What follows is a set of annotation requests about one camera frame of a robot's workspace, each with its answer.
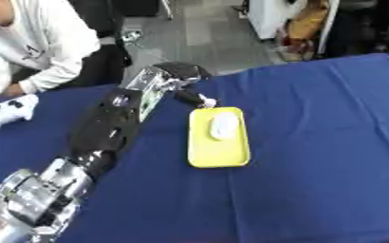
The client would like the yellow bag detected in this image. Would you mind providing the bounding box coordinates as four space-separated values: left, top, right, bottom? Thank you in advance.
284 0 333 42

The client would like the white cabinet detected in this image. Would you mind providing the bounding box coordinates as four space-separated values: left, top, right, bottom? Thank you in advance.
246 0 311 41

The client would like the person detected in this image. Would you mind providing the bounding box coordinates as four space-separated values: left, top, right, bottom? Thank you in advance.
0 0 134 108

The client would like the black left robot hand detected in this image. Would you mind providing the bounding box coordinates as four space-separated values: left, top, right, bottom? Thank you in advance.
151 61 220 109

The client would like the yellow rectangular tray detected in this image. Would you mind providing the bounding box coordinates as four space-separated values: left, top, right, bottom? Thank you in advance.
186 106 253 169

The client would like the white computer mouse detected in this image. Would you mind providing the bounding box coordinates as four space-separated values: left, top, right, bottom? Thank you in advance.
208 111 241 141

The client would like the person's hand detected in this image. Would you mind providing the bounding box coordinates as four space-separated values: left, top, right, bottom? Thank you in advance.
0 83 28 99

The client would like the white game controller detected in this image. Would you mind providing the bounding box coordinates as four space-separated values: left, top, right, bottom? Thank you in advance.
0 93 41 132

